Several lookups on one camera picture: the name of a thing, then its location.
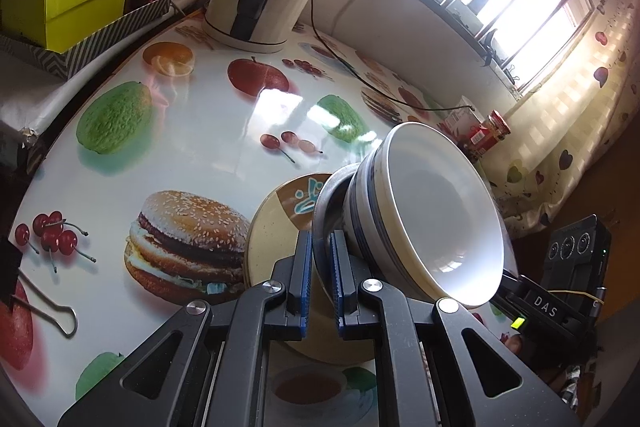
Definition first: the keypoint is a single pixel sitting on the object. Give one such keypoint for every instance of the heart printed curtain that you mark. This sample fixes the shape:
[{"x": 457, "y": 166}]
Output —
[{"x": 575, "y": 132}]

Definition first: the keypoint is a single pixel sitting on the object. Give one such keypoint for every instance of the beige plate blue pattern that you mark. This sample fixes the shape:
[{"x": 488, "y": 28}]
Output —
[{"x": 270, "y": 237}]

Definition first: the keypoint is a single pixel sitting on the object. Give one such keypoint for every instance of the grey chevron tray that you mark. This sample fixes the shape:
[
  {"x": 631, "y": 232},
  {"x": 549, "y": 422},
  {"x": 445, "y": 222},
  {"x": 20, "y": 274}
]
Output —
[{"x": 100, "y": 52}]

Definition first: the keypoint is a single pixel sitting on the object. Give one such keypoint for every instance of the person's right hand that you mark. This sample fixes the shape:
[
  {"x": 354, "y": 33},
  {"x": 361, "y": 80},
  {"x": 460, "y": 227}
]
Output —
[{"x": 515, "y": 345}]

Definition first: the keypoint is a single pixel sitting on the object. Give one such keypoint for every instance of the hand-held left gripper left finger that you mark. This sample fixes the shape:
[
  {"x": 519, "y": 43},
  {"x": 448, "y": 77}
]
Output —
[{"x": 302, "y": 282}]

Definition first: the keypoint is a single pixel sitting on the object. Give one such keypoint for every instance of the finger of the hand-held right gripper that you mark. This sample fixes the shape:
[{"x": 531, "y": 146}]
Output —
[{"x": 510, "y": 288}]

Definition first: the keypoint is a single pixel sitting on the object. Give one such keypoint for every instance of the food printed tablecloth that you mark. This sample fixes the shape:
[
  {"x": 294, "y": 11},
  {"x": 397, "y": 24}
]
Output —
[{"x": 200, "y": 142}]

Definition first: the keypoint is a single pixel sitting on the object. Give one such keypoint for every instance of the small black binder clip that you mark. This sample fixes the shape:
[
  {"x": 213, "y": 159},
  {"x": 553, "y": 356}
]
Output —
[{"x": 512, "y": 73}]

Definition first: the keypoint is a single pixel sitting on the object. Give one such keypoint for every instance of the stainless steel bowl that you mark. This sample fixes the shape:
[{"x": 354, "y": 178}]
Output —
[{"x": 322, "y": 217}]

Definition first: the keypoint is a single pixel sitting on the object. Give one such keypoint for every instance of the red label glass jar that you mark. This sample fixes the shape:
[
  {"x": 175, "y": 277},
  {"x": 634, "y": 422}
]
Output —
[{"x": 487, "y": 132}]

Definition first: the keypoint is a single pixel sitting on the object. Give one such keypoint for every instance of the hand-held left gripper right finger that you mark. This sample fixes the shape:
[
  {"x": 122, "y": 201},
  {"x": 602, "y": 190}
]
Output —
[{"x": 339, "y": 282}]

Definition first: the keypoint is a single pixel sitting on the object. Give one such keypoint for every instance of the small white blue-striped bowl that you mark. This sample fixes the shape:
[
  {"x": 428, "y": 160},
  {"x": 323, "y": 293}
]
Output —
[{"x": 440, "y": 207}]

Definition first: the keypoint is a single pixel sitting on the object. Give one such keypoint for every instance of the large black binder clip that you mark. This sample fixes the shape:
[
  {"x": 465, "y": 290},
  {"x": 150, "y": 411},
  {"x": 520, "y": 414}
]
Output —
[{"x": 10, "y": 267}]

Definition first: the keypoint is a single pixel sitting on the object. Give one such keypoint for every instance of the red white carton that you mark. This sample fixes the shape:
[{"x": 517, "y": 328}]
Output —
[{"x": 457, "y": 122}]

